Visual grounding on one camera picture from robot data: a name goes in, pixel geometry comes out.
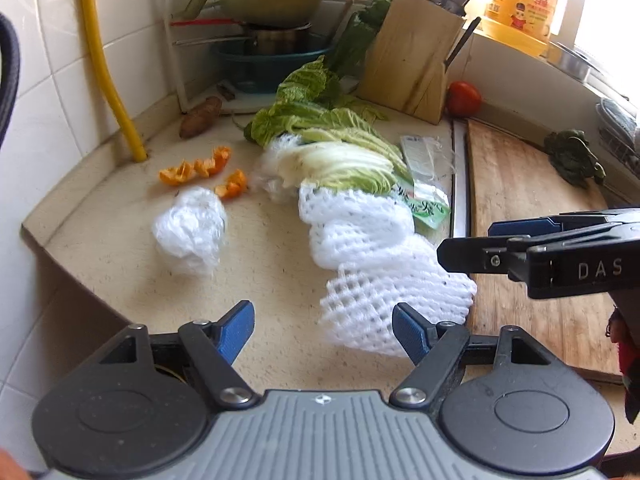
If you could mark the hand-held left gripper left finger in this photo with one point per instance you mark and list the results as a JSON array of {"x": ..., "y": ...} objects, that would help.
[{"x": 235, "y": 332}]

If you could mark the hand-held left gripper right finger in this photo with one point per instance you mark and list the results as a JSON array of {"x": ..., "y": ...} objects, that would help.
[{"x": 410, "y": 332}]

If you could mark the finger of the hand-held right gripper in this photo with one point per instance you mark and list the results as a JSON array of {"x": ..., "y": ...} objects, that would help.
[
  {"x": 520, "y": 227},
  {"x": 465, "y": 256}
]

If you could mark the white foam fruit net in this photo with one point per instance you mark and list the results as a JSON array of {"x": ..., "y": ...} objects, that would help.
[
  {"x": 355, "y": 215},
  {"x": 395, "y": 310}
]

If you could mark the orange peel piece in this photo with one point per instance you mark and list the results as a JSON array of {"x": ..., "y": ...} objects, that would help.
[
  {"x": 215, "y": 162},
  {"x": 175, "y": 175},
  {"x": 235, "y": 185}
]

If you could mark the wooden cutting board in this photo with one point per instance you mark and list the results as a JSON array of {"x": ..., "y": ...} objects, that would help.
[
  {"x": 405, "y": 60},
  {"x": 515, "y": 185}
]

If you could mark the green printed plastic packet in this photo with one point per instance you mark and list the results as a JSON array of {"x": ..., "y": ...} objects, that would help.
[{"x": 430, "y": 212}]

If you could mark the dark green spinach leaf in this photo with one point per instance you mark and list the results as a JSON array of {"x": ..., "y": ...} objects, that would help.
[{"x": 575, "y": 157}]

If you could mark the clear plastic wrapper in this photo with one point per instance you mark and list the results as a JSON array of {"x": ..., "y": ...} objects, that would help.
[{"x": 420, "y": 155}]

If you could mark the crumpled clear plastic wrap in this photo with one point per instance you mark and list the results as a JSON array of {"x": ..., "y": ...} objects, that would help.
[{"x": 190, "y": 230}]

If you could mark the red tomato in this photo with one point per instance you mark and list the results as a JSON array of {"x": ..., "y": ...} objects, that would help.
[{"x": 464, "y": 99}]

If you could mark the napa cabbage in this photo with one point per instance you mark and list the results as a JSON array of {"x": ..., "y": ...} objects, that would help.
[{"x": 340, "y": 160}]

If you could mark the clear plastic bag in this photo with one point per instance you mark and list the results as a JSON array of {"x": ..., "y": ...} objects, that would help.
[{"x": 272, "y": 175}]

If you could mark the steel basin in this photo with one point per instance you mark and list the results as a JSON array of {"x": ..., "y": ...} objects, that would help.
[{"x": 580, "y": 60}]

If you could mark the black sharpening rod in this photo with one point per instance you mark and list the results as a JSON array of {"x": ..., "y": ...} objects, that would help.
[{"x": 462, "y": 42}]

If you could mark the brown sweet potato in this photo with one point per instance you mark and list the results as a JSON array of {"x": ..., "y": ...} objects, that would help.
[{"x": 200, "y": 117}]

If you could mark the yellow oil bottle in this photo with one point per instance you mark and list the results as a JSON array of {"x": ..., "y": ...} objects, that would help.
[{"x": 525, "y": 5}]

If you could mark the small brown scrap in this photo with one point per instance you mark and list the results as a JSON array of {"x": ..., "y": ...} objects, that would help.
[{"x": 226, "y": 92}]

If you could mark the dark green leafy vegetable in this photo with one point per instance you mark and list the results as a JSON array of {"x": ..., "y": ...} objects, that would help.
[{"x": 357, "y": 35}]

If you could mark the teal plastic basin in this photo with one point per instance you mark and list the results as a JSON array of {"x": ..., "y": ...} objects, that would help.
[{"x": 270, "y": 67}]

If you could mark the white corner rack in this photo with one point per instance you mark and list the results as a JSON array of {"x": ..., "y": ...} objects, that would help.
[{"x": 175, "y": 60}]

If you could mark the steel pot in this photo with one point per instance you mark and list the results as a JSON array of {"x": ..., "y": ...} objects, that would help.
[{"x": 275, "y": 40}]

